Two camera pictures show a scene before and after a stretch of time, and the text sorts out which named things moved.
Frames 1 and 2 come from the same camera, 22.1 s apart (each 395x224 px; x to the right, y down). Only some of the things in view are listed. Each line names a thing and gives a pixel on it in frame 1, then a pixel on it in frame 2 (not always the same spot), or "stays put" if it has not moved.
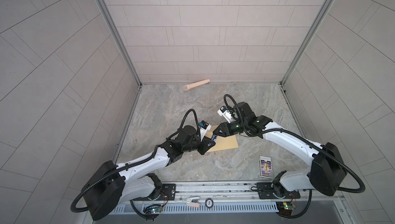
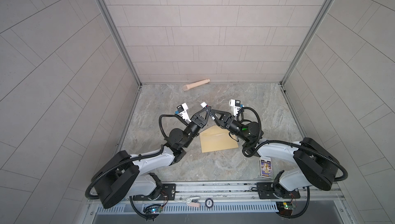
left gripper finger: x=206 y=143 → x=200 y=118
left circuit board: x=154 y=208 stays put
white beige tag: x=193 y=202 stays put
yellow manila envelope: x=221 y=143 stays put
